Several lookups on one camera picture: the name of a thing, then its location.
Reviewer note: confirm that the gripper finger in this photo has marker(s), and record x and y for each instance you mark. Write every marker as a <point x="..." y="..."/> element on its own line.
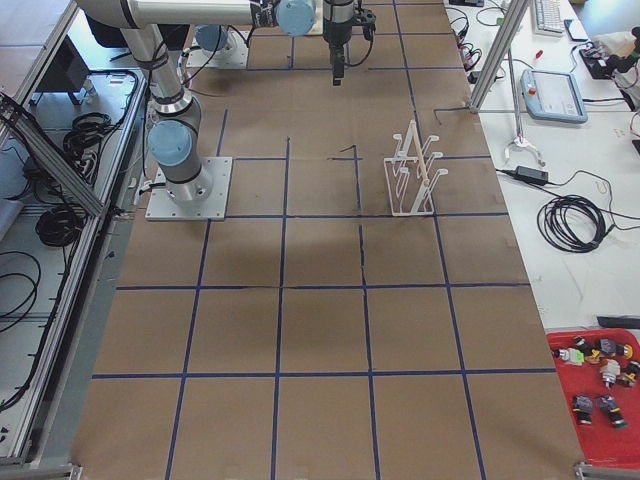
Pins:
<point x="337" y="59"/>

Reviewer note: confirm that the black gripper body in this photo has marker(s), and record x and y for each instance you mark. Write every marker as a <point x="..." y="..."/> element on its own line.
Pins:
<point x="334" y="31"/>

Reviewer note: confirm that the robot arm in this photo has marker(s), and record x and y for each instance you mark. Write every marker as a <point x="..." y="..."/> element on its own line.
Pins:
<point x="173" y="139"/>

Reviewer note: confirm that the white keyboard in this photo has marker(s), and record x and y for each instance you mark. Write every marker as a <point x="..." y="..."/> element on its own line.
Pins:
<point x="546" y="18"/>

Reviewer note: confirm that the teach pendant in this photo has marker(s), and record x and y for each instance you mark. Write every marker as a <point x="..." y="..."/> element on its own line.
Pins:
<point x="553" y="96"/>

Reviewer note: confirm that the black power adapter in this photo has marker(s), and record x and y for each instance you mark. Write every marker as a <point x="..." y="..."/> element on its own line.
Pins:
<point x="531" y="175"/>

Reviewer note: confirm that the person in white shirt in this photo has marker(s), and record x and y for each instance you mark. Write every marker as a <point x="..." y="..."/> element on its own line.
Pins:
<point x="623" y="49"/>

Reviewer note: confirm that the red parts tray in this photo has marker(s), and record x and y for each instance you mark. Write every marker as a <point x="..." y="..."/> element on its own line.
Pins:
<point x="599" y="375"/>

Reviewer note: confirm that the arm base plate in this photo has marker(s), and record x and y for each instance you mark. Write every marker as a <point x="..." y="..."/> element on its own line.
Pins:
<point x="206" y="197"/>
<point x="232" y="56"/>

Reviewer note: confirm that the white wire cup rack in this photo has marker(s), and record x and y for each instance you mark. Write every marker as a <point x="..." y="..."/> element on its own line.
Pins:
<point x="409" y="174"/>

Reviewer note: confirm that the aluminium frame post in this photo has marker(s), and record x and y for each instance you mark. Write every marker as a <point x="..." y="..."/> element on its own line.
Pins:
<point x="499" y="47"/>

